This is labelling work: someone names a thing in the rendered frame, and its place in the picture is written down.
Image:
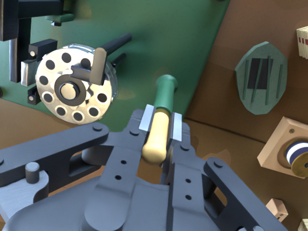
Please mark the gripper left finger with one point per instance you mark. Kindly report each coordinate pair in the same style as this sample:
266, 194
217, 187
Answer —
72, 139

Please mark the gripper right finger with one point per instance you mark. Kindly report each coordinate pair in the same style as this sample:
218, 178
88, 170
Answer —
190, 166

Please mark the silver units wheel with holes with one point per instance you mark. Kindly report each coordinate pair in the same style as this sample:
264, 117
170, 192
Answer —
55, 101

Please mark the beige angled wheel pawl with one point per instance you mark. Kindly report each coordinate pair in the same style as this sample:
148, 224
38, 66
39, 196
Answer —
97, 67

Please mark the green oval ticket rack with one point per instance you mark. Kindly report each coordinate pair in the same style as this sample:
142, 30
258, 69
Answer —
276, 96

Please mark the black ticket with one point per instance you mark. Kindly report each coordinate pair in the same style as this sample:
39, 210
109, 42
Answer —
255, 72

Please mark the green press lever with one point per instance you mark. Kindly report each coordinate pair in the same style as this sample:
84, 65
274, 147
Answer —
61, 18

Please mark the black press body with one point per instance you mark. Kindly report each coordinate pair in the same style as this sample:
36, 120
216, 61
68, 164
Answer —
14, 21

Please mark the cream ticket stack red stripes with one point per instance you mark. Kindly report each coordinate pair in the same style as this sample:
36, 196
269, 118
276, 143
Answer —
303, 43

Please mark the silver metal block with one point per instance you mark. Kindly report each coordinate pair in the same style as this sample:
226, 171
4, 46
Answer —
26, 72

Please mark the wooden spool block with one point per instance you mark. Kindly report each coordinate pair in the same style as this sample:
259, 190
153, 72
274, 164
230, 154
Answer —
274, 146

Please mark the short black pin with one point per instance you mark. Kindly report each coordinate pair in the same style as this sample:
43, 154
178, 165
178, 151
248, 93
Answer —
119, 59

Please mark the small wooden block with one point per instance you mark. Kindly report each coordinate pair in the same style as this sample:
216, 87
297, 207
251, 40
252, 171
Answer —
276, 209

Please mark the blue white ribbon spool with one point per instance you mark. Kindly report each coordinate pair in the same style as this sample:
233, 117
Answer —
297, 156

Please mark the long black pin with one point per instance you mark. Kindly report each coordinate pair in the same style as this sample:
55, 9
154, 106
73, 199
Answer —
118, 41

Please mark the small black bracket block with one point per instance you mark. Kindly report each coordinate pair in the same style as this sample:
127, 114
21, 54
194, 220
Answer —
32, 95

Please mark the large black bracket block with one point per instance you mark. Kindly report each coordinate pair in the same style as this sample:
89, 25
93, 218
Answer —
44, 47

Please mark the green press base plate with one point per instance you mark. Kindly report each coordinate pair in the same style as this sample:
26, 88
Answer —
154, 41

